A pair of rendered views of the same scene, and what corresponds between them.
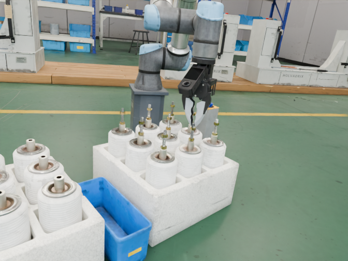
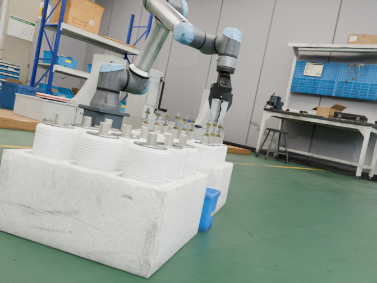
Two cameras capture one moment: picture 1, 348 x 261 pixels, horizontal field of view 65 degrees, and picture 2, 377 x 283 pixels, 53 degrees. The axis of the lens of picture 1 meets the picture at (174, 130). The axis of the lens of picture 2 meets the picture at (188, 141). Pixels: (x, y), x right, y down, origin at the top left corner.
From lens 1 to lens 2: 92 cm
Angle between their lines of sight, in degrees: 36
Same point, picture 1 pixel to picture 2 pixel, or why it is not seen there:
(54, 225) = (187, 172)
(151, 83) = (114, 102)
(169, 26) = (198, 41)
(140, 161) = not seen: hidden behind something
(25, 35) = not seen: outside the picture
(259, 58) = (143, 108)
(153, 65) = (118, 84)
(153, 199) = (212, 173)
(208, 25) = (235, 44)
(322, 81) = (198, 136)
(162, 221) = not seen: hidden behind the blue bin
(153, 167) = (205, 149)
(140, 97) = (104, 116)
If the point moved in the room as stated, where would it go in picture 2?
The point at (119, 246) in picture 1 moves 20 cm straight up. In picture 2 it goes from (211, 202) to (224, 137)
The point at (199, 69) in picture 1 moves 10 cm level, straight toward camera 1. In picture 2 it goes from (226, 76) to (242, 75)
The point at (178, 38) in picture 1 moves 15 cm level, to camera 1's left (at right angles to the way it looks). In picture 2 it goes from (147, 60) to (119, 53)
